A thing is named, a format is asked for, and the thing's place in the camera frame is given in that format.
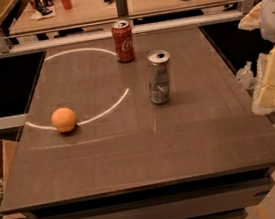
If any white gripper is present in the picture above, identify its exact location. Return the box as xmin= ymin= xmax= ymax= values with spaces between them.
xmin=238 ymin=0 xmax=275 ymax=116

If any silver redbull can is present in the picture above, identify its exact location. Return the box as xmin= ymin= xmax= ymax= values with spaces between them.
xmin=147 ymin=49 xmax=171 ymax=105

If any red coca-cola can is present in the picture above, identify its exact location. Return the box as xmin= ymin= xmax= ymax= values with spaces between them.
xmin=111 ymin=20 xmax=135 ymax=63

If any grey table drawer base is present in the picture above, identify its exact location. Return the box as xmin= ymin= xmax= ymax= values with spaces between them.
xmin=30 ymin=168 xmax=274 ymax=219

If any red plastic cup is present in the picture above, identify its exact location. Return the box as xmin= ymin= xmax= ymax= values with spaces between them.
xmin=58 ymin=0 xmax=74 ymax=12

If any orange fruit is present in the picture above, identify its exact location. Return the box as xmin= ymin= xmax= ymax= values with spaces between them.
xmin=51 ymin=107 xmax=77 ymax=133

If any grey metal bracket middle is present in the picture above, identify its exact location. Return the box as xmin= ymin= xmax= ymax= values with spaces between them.
xmin=115 ymin=0 xmax=129 ymax=19

